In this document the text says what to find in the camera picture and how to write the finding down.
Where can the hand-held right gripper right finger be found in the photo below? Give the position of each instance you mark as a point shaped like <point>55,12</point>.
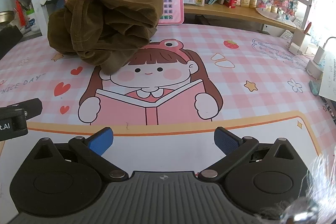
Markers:
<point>226,140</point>

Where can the white plastic bottle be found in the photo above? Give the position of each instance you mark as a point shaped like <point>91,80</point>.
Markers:
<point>31,20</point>

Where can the wooden shelf board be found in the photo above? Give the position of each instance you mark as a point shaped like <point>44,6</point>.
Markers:
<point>223,12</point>

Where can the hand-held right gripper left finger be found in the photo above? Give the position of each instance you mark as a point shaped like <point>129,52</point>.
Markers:
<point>101,140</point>

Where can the olive brown knit garment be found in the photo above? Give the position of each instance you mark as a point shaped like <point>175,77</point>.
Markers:
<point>105,22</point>

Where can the white paper sheet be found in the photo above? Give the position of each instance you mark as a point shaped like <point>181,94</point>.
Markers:
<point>329,79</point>

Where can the beige cardboard holder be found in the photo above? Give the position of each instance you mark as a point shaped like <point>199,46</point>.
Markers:
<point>298,41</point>

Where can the red tassel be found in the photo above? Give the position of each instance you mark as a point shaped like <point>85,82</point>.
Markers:
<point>19,10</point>

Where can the pink checked cartoon desk mat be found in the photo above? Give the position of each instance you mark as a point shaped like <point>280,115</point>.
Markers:
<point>236,87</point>

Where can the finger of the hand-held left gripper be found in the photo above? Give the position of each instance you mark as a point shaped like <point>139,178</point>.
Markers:
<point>31,106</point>

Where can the teal eraser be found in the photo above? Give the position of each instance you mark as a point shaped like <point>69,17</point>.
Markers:
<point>314,87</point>

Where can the white charger plug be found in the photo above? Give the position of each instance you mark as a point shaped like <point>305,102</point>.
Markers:
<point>319,56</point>

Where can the brass bowl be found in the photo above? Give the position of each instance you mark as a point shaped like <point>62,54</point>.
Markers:
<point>6,18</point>

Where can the orange pen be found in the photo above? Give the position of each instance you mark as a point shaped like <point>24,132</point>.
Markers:
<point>307,28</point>

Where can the black furniture top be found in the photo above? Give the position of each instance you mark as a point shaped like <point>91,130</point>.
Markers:
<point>9,41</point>

